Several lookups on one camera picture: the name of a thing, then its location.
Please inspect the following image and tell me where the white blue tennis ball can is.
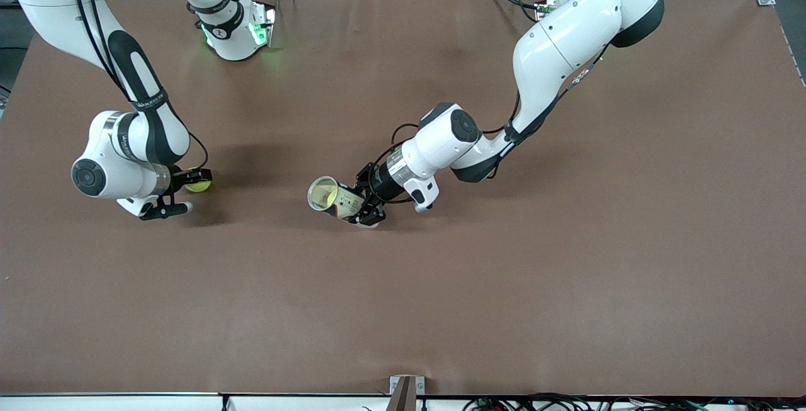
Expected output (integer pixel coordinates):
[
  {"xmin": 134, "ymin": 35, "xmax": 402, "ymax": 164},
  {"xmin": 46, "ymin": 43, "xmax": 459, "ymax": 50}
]
[{"xmin": 307, "ymin": 176, "xmax": 367, "ymax": 223}]

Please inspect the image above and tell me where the brown table mat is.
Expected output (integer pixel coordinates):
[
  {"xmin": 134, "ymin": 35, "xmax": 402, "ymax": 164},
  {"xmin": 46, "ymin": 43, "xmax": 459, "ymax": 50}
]
[{"xmin": 0, "ymin": 0, "xmax": 806, "ymax": 397}]

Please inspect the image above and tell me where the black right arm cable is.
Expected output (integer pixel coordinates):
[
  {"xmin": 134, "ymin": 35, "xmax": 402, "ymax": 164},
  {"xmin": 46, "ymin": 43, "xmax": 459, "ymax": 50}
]
[{"xmin": 186, "ymin": 132, "xmax": 209, "ymax": 171}]

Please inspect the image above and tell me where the metal mast bracket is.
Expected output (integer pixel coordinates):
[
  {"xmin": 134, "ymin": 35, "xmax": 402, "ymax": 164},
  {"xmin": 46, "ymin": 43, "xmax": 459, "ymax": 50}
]
[{"xmin": 389, "ymin": 375, "xmax": 426, "ymax": 411}]

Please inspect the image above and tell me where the white table edge rail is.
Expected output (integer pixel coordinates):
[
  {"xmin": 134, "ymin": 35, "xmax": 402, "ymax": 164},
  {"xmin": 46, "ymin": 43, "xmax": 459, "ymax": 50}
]
[{"xmin": 0, "ymin": 392, "xmax": 806, "ymax": 411}]

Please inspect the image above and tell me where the black cable bundle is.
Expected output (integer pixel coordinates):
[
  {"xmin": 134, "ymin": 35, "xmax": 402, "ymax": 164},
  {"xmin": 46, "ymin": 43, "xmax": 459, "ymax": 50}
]
[{"xmin": 462, "ymin": 392, "xmax": 806, "ymax": 411}]

